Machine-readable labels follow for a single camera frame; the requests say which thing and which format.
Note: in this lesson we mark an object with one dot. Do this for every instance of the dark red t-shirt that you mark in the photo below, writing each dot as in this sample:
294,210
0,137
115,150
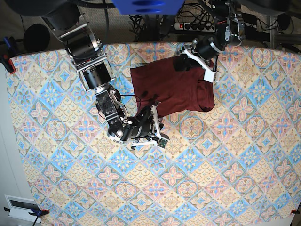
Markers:
175,91

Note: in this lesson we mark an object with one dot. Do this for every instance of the metal table frame leg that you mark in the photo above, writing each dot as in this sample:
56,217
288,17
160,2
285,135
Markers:
288,39

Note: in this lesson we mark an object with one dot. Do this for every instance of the orange clamp bottom right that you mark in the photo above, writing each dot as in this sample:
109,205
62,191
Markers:
295,212

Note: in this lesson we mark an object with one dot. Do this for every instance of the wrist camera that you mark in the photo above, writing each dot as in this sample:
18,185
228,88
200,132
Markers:
162,142
209,76

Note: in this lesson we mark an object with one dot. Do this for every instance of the red black clamp left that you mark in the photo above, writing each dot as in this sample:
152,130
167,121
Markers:
7,63

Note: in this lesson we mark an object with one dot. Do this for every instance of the white wall outlet box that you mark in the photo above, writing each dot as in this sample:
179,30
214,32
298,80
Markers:
21,203

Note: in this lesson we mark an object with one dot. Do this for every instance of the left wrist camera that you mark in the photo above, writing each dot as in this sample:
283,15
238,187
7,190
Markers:
209,76

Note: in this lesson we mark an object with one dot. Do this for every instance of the patterned tablecloth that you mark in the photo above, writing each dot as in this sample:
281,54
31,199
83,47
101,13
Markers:
238,165

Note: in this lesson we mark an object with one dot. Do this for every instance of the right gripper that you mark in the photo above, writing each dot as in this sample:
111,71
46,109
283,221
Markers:
139,127

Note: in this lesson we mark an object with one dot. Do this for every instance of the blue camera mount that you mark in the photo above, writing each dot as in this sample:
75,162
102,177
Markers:
148,7

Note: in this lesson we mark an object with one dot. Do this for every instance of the blue orange clamp bottom left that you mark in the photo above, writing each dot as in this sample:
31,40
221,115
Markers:
26,214

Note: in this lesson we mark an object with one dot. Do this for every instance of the black round stool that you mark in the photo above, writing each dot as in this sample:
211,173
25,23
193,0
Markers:
36,38

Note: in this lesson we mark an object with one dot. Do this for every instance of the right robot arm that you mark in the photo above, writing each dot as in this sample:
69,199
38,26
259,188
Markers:
95,73

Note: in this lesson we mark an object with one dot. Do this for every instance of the blue clamp upper left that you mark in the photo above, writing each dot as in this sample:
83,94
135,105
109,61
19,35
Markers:
11,45

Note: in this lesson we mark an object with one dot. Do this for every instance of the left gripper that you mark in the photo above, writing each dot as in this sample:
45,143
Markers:
208,48

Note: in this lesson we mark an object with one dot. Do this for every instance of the white power strip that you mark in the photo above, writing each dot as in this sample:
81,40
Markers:
204,27

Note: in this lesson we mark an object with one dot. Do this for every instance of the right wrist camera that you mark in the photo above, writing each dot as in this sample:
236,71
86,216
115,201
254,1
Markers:
162,142

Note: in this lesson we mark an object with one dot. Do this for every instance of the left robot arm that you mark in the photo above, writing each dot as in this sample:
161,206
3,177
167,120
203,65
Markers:
229,28

